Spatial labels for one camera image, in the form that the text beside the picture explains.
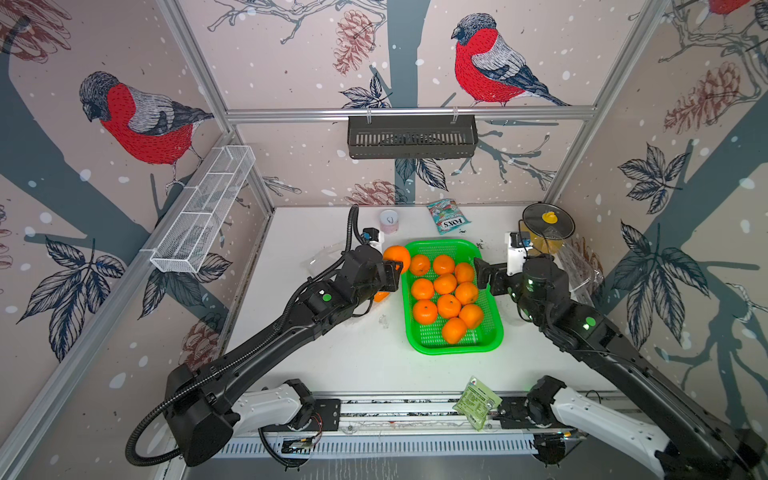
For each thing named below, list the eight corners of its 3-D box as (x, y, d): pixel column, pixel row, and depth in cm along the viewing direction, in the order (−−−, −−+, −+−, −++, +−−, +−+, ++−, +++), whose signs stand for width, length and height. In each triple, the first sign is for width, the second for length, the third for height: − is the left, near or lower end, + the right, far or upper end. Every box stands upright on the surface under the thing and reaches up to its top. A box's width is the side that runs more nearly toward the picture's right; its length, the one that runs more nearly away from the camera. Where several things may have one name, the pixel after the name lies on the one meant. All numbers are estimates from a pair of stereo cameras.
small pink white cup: (379, 234, 113) (379, 226, 109) (380, 217, 119) (379, 209, 115) (398, 234, 113) (398, 226, 109) (398, 217, 119) (398, 209, 115)
